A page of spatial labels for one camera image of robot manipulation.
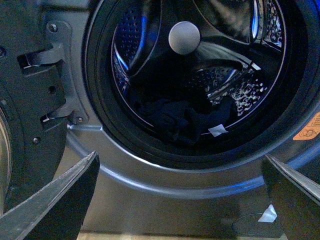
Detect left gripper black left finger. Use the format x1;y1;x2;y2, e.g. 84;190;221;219
0;151;100;240

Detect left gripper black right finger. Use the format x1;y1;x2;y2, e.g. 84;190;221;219
261;154;320;240

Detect dark blue knitted garment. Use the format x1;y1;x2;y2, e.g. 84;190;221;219
137;96;237;146

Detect washing machine door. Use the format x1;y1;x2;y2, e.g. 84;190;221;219
0;0;67;213

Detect white paper label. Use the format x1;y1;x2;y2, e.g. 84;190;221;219
258;204;278;223

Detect orange warning sticker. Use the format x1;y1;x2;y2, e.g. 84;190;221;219
293;112;320;141

